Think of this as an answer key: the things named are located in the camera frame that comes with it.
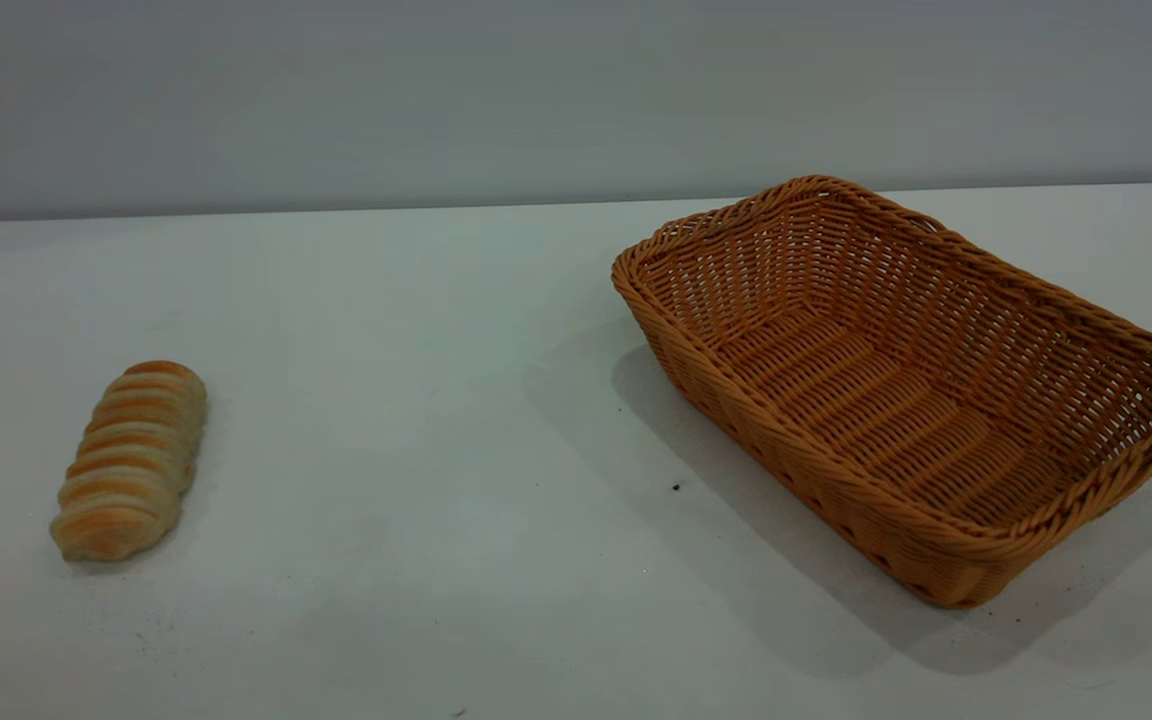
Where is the ridged long bread roll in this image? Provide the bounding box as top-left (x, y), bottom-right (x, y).
top-left (49, 360), bottom-right (208, 562)

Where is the orange woven wicker basket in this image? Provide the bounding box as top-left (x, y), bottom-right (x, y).
top-left (612, 175), bottom-right (1152, 609)

